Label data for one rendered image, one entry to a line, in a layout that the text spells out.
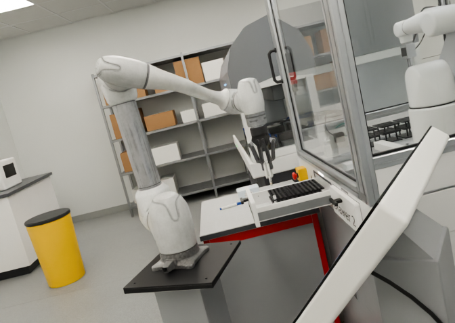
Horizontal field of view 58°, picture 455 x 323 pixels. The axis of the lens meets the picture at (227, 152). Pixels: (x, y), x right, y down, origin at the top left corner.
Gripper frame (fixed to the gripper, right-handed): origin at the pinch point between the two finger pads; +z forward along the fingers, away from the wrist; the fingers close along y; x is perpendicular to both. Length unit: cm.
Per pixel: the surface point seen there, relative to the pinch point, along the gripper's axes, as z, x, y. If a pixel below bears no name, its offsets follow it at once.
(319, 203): 15.4, -8.7, 21.1
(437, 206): 12, -36, 63
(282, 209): 14.1, -15.0, 6.8
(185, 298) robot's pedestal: 33, -48, -28
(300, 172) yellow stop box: 11.1, 31.2, 6.8
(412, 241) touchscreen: -5, -96, 55
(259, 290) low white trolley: 59, 0, -18
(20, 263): 85, 117, -326
